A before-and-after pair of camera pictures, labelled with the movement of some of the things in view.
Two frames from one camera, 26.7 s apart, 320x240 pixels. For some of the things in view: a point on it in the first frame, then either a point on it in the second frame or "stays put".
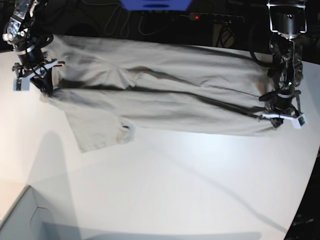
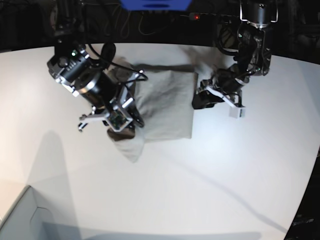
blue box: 157,5 stays put
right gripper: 278,107 -> 227,83
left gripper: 32,63 -> 108,92
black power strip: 225,18 stays put
